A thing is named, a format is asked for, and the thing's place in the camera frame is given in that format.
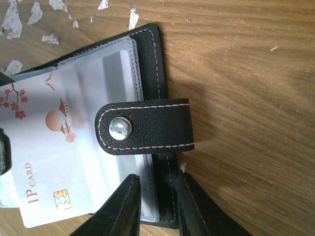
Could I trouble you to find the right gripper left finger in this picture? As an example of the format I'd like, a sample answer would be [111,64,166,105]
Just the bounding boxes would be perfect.
[71,174,141,236]

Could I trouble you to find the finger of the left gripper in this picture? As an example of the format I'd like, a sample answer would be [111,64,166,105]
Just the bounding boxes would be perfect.
[0,128,12,176]

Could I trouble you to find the white VIP card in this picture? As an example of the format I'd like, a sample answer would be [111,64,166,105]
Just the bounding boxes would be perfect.
[0,70,94,228]

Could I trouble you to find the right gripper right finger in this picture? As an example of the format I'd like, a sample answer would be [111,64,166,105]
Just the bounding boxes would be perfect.
[177,170,250,236]

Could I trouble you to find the black leather card holder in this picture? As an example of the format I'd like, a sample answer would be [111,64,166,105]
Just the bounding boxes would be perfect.
[0,24,194,229]

